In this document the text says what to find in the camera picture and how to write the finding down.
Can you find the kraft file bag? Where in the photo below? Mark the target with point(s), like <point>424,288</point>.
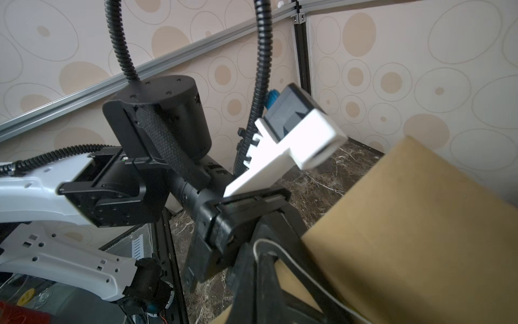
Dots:
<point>418,241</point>

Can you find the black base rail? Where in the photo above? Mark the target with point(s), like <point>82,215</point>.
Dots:
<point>165,250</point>

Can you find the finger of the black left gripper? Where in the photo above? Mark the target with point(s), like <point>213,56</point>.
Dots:
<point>277,279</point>

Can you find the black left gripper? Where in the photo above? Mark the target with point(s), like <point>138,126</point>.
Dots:
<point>162,130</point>

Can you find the aluminium rail left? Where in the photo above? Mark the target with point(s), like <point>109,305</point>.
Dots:
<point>58,66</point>

